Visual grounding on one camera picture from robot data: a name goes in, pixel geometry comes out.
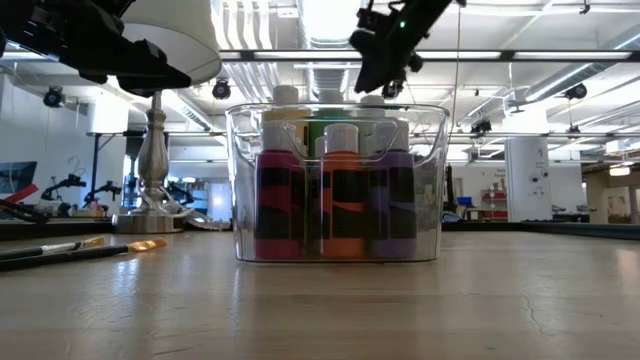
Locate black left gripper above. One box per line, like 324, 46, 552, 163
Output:
29, 0, 195, 97

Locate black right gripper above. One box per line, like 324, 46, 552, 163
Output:
348, 7, 431, 95

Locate large white paint bottle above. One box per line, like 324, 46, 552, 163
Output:
357, 94, 404, 151

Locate large green paint bottle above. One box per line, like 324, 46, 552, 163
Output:
307, 89, 354, 156

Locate large yellow paint bottle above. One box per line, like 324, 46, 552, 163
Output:
262, 84, 311, 151

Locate clear plastic bin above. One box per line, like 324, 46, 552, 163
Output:
225, 102, 450, 264

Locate black brush orange bristles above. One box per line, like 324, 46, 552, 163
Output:
0, 238, 169, 274

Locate small purple paint bottle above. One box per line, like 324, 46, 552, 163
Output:
368, 119, 419, 260

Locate small orange paint bottle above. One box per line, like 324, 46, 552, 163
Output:
319, 123, 369, 260

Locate small magenta paint bottle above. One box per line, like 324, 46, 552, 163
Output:
253, 121, 307, 260

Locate black brush silver ferrule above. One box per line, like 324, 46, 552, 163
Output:
0, 243, 81, 259

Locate long ceiling light strip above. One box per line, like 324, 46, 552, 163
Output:
252, 49, 361, 60
417, 49, 502, 60

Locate white shade table lamp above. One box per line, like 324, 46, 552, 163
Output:
107, 0, 224, 235

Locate black T stand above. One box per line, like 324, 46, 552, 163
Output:
85, 130, 131, 207

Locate red background shelf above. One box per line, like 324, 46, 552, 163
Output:
480, 187, 510, 221

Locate red black background device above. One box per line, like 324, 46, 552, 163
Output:
0, 183, 49, 224

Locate white cylindrical column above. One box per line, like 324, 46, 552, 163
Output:
503, 137, 554, 224

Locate silver ventilation duct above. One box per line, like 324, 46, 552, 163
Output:
298, 0, 367, 101

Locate white wall box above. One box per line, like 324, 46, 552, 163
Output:
85, 98, 130, 136

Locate black ceiling rail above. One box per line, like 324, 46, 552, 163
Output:
0, 48, 634, 64

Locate clear lamp cord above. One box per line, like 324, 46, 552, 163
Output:
132, 187, 229, 232

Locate blue wall monitor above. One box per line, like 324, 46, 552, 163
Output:
0, 160, 39, 196

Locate black metal table frame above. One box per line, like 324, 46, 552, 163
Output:
0, 218, 640, 242

